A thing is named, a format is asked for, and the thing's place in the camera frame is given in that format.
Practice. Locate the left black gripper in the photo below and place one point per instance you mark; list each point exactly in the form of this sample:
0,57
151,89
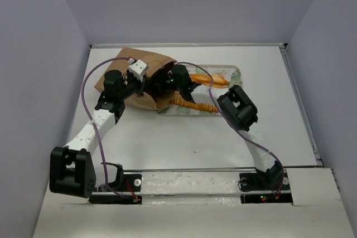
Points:
141,85

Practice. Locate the brown paper bag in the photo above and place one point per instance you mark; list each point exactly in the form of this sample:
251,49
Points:
156,63

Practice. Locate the floral leaf pattern tray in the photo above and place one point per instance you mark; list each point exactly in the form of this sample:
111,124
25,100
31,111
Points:
230,72

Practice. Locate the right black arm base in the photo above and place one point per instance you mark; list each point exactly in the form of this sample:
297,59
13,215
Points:
265,190

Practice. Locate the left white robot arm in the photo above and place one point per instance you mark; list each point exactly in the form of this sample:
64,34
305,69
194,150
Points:
71,167

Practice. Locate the white foreground cover board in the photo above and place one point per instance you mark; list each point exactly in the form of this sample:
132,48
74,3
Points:
203,204

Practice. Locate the fake ridged spiral bread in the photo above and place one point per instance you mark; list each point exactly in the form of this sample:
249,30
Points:
178,100

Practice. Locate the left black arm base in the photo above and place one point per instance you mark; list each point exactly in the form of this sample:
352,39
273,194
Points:
127,193

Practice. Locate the fake baguette bread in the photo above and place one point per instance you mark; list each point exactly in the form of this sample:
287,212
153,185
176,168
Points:
218,80

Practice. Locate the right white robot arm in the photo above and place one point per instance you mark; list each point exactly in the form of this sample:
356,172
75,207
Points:
212,93

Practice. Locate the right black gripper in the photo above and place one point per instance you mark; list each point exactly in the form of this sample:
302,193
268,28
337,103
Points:
168,75

